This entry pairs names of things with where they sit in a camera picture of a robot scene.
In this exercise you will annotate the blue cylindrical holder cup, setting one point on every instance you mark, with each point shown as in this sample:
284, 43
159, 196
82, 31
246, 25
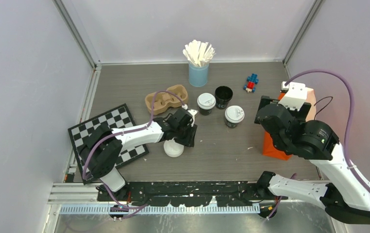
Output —
197, 76

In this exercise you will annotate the black white checkerboard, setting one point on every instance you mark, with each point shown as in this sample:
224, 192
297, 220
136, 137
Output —
118, 117

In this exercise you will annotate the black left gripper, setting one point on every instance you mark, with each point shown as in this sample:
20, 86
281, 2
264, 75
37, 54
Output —
189, 141

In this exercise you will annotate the stack of white lids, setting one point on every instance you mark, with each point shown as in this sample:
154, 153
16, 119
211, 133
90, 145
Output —
173, 149

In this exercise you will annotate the black paper coffee cup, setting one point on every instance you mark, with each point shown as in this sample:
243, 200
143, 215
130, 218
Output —
230, 123

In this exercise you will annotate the white plastic cup lid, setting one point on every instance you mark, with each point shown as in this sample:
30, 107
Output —
234, 114

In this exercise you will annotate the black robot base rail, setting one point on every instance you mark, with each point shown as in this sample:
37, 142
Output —
193, 194

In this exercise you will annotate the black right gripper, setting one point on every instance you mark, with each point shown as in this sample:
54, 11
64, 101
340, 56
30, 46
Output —
301, 114

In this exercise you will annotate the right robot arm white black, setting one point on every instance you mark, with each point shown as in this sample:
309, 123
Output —
346, 197

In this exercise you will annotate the blue red toy blocks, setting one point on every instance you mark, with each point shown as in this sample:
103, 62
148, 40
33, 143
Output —
252, 81

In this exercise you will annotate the orange paper takeout bag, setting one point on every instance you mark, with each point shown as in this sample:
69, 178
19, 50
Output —
268, 146

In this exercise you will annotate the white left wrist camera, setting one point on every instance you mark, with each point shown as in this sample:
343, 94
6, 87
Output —
192, 112

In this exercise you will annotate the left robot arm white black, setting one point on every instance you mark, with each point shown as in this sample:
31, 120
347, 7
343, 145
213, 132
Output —
102, 148

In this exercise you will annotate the brown cardboard cup carrier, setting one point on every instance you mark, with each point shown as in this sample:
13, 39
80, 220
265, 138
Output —
163, 101

